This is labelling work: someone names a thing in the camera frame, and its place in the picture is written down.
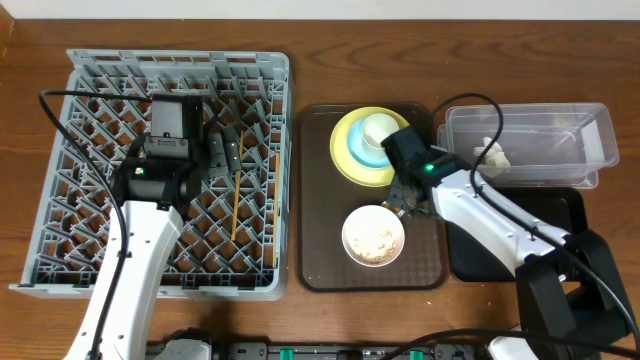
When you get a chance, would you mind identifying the grey plastic dish rack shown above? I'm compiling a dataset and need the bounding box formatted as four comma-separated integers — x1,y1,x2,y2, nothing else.
15,49,293,301

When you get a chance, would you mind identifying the light blue bowl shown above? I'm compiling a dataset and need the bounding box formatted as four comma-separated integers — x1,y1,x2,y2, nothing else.
347,118,390,169

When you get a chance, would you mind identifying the yellow plate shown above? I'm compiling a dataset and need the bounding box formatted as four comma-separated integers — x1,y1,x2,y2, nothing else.
329,106,409,187

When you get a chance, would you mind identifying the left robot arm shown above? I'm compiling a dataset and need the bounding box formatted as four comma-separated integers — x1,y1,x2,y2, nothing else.
66,128,222,359

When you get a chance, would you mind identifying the wooden chopstick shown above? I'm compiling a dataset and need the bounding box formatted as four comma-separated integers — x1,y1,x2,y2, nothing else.
231,130,244,242
271,153,280,269

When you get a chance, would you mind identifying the black tray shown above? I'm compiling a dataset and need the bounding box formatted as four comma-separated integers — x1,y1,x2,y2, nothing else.
447,187,588,283

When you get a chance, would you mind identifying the brown serving tray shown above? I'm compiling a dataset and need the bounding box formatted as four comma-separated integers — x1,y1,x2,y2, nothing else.
292,104,449,293

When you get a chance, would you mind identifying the cream white cup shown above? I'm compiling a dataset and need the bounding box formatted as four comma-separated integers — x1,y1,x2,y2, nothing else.
362,113,400,158

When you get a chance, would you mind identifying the white bowl with food residue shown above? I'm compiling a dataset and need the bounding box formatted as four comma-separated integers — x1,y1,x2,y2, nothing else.
341,205,405,268

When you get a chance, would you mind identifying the white tissue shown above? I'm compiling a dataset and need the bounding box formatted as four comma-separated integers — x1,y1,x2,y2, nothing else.
478,142,511,178

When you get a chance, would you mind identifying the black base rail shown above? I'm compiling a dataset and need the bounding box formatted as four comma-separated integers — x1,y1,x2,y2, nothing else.
145,328,490,360

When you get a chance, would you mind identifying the green yellow snack wrapper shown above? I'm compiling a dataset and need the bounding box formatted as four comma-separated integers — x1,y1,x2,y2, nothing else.
381,193,406,218

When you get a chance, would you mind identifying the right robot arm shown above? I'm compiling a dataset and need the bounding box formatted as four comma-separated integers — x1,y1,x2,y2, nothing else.
386,149,639,359

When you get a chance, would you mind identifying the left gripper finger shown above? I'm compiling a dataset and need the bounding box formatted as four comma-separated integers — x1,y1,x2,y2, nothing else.
222,126,241,172
207,132,228,178

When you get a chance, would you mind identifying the clear plastic bin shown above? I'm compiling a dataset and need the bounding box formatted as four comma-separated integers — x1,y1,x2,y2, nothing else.
437,103,619,189

